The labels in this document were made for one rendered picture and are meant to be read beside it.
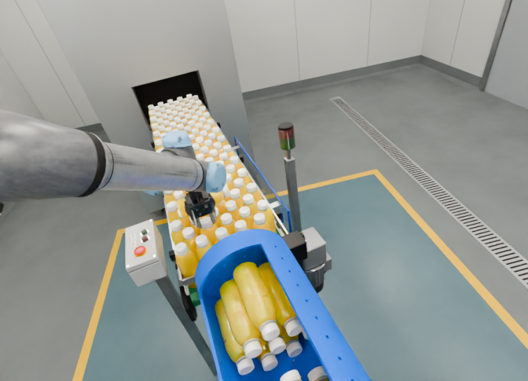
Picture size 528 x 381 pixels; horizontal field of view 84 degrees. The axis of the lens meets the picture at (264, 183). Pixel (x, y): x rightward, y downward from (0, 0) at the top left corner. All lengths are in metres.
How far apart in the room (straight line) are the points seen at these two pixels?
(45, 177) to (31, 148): 0.04
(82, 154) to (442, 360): 1.92
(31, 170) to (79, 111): 4.92
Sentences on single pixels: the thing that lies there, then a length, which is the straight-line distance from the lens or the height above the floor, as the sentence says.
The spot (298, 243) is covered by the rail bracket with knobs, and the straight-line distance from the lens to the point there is 1.06.
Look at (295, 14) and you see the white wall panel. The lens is 4.89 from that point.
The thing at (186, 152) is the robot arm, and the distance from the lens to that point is 0.84.
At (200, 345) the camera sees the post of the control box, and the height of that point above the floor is 0.36.
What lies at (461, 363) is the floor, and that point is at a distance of 2.06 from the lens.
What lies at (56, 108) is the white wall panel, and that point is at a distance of 5.44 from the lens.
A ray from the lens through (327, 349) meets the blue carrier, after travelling 0.64.
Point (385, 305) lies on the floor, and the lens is 2.12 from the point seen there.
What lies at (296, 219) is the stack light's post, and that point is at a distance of 1.50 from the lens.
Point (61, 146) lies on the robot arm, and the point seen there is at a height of 1.65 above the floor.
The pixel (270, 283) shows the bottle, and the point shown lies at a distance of 0.80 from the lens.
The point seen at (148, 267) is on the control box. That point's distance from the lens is 1.06.
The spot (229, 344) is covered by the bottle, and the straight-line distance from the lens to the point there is 0.83.
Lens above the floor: 1.80
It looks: 37 degrees down
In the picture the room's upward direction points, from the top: 10 degrees counter-clockwise
